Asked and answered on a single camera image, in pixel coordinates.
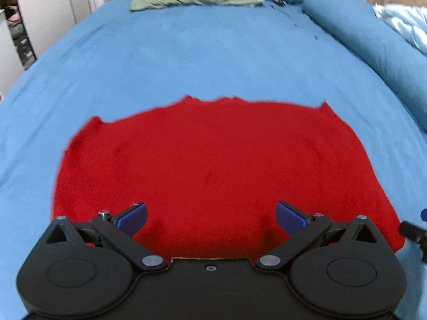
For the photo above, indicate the blue rolled duvet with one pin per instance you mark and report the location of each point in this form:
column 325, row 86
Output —
column 401, row 66

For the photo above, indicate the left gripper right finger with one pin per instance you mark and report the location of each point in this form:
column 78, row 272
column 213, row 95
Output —
column 305, row 232

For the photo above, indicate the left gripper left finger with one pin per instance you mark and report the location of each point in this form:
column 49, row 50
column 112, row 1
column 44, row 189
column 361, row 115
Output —
column 118, row 232

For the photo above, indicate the red knit garment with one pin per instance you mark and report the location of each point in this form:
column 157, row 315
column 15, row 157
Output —
column 211, row 174

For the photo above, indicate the blue bed sheet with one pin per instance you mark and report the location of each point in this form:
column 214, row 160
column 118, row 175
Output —
column 117, row 62

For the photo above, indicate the white wardrobe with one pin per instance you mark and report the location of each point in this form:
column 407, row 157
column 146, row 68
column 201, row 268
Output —
column 46, row 21

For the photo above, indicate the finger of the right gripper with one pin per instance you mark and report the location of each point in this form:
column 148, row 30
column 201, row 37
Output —
column 413, row 229

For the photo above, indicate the light blue striped blanket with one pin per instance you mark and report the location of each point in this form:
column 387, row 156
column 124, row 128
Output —
column 408, row 21

